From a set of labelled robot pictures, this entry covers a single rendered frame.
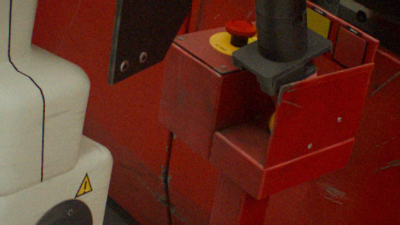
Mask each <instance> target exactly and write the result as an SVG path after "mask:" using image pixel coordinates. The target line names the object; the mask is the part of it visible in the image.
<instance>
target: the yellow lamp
mask: <svg viewBox="0 0 400 225"><path fill-rule="evenodd" d="M330 22H331V21H330V20H328V19H326V18H325V17H322V16H321V15H320V14H318V13H316V12H314V11H313V10H311V9H309V8H307V28H310V29H312V30H313V31H314V32H316V33H318V34H320V35H321V36H323V37H325V38H327V37H328V32H329V25H330Z"/></svg>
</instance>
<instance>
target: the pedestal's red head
mask: <svg viewBox="0 0 400 225"><path fill-rule="evenodd" d="M311 5H312V6H314V7H317V8H318V9H320V10H321V11H323V12H325V13H327V14H326V18H328V19H329V20H331V21H332V26H331V33H330V37H329V40H330V41H331V42H332V53H331V54H330V53H328V52H327V53H326V56H325V55H321V57H323V58H324V59H327V60H328V61H330V62H332V63H333V64H334V65H335V66H337V67H339V68H341V69H342V70H341V71H337V72H332V73H329V74H325V75H322V76H318V77H313V78H310V79H305V80H302V81H298V82H294V83H291V84H286V85H283V86H280V89H279V95H278V99H277V105H276V107H275V105H274V102H273V100H272V98H271V96H269V94H267V93H265V92H264V91H262V90H261V83H260V82H258V80H257V75H255V74H254V73H252V72H251V71H249V70H248V69H246V68H244V69H243V70H240V69H238V68H237V67H236V66H234V65H233V64H232V56H231V55H228V54H224V53H222V52H220V51H217V50H215V49H214V48H213V47H212V46H211V44H210V38H211V36H213V35H215V34H217V33H226V28H225V27H221V28H219V27H217V28H214V29H211V30H207V31H200V32H194V33H189V34H183V35H178V36H176V37H175V38H174V41H173V42H172V45H171V47H170V48H169V50H168V51H167V53H166V63H165V68H164V79H163V84H162V89H161V98H160V104H159V114H158V121H159V122H160V123H161V124H162V125H164V126H165V127H166V128H168V129H169V130H170V131H172V133H174V134H175V135H176V136H177V137H178V138H180V139H182V140H183V142H185V143H186V144H187V145H188V146H190V147H192V148H193V149H194V150H195V151H196V152H197V153H199V154H200V155H201V156H202V157H204V158H205V159H207V160H209V162H210V163H211V164H212V165H213V166H215V167H216V168H218V169H219V170H220V171H221V172H222V173H223V174H225V175H226V176H227V177H229V178H230V179H232V180H233V181H234V182H235V183H236V184H237V185H240V186H241V188H243V189H244V190H245V191H246V192H247V193H249V194H250V195H251V196H252V197H253V198H256V199H257V200H261V199H264V198H266V197H268V196H271V195H273V194H277V193H280V192H282V191H285V190H287V189H289V188H293V187H294V186H298V185H300V184H303V183H305V182H307V181H310V180H313V179H316V178H319V177H321V176H322V175H325V174H328V173H331V172H333V171H336V170H338V169H341V168H343V167H344V166H347V164H348V161H349V158H350V155H351V151H352V148H353V144H354V138H355V137H356V132H357V129H358V125H359V121H360V118H361V113H362V112H361V111H362V108H363V104H364V99H365V97H366V92H367V89H368V84H369V80H370V75H371V71H372V70H373V67H374V63H373V61H374V54H375V51H376V49H377V48H378V46H379V41H378V40H377V39H375V38H373V37H371V36H370V35H368V34H366V33H364V32H362V31H360V30H358V29H357V28H356V27H354V26H352V25H350V24H349V23H347V22H345V21H343V20H341V19H340V18H339V17H337V16H335V15H333V14H331V13H329V12H327V11H325V10H323V9H321V7H319V6H317V5H315V4H313V3H311V2H309V1H307V0H306V6H307V7H308V8H310V9H311V8H312V6H311ZM346 25H348V26H350V27H352V28H354V29H355V30H357V31H358V32H360V33H361V34H362V39H364V40H366V41H367V42H368V46H367V51H366V55H365V58H364V62H363V63H364V64H363V65H360V66H356V67H351V68H348V69H346V68H344V67H342V66H341V65H339V64H338V63H336V62H335V61H333V60H332V56H333V49H334V45H335V41H336V36H337V31H338V26H341V27H343V28H345V29H346ZM273 113H275V114H274V121H273V124H272V130H271V135H269V134H268V132H267V125H268V122H269V119H270V117H271V116H272V115H273Z"/></svg>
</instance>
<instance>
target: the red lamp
mask: <svg viewBox="0 0 400 225"><path fill-rule="evenodd" d="M365 46H366V41H365V40H363V39H361V38H360V37H357V36H356V35H355V34H353V33H351V32H349V31H347V30H345V29H344V28H342V27H339V32H338V38H337V43H336V47H335V50H334V58H333V59H335V60H337V61H338V62H339V63H341V64H343V65H344V66H346V67H347V68H353V67H356V66H360V65H361V63H362V58H363V53H364V49H365Z"/></svg>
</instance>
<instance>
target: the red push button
mask: <svg viewBox="0 0 400 225"><path fill-rule="evenodd" d="M225 28H226V32H227V33H228V34H230V35H231V40H230V44H231V45H232V46H234V47H236V48H241V47H243V46H245V45H247V44H248V39H249V38H253V37H254V36H255V35H256V34H257V28H256V27H255V25H253V24H252V23H251V22H249V21H244V20H240V19H233V20H230V21H228V22H227V23H226V25H225Z"/></svg>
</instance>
